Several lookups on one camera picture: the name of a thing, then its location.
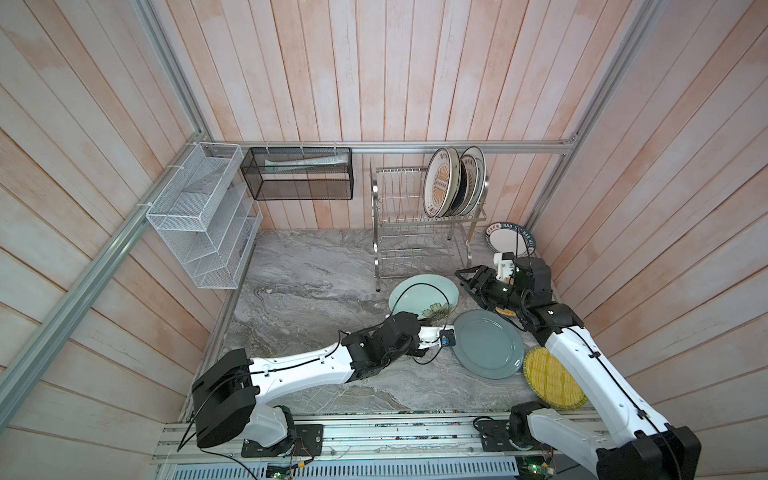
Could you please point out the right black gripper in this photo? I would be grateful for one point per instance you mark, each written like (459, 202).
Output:
(483, 273)

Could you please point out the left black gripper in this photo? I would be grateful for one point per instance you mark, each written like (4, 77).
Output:
(414, 349)

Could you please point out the light green flower plate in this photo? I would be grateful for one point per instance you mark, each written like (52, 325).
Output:
(431, 297)

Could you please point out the sunburst plate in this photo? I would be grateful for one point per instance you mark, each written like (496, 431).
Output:
(472, 170)
(436, 184)

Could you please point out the stainless steel dish rack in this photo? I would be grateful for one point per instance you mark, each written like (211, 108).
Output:
(406, 241)

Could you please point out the cream floral plate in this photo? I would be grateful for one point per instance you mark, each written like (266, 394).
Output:
(454, 179)

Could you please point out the dark blue oval plate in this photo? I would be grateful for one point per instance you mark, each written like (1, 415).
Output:
(456, 206)

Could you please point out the white plate with black emblem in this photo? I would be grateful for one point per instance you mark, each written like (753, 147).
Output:
(481, 177)

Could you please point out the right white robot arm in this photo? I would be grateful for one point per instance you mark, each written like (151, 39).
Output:
(640, 443)

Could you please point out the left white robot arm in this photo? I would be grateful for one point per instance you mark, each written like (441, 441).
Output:
(231, 399)

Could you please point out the orange woven plate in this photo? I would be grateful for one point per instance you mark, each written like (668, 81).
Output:
(505, 312)

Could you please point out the white plate with lettered rim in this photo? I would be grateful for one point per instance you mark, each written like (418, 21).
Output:
(506, 237)

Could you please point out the grey green plain plate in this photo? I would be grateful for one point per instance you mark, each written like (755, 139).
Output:
(488, 345)

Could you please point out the yellow woven plate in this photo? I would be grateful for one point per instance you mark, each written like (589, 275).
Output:
(551, 381)

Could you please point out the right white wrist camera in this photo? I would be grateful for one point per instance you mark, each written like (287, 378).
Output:
(505, 266)

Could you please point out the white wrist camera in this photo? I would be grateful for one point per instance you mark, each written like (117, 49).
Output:
(441, 336)
(505, 266)

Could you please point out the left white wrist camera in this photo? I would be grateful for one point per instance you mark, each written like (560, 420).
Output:
(441, 336)

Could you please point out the aluminium front rail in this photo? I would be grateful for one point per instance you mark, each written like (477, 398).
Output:
(380, 435)

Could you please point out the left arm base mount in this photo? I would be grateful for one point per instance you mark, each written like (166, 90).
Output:
(300, 441)

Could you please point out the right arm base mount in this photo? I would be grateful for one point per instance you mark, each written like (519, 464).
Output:
(504, 435)

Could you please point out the black mesh wall basket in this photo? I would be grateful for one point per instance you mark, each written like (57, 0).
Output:
(299, 173)

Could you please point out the white mesh wall shelf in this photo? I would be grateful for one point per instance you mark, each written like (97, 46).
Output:
(204, 214)

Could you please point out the horizontal aluminium wall rail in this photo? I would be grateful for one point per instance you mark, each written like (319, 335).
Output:
(557, 147)

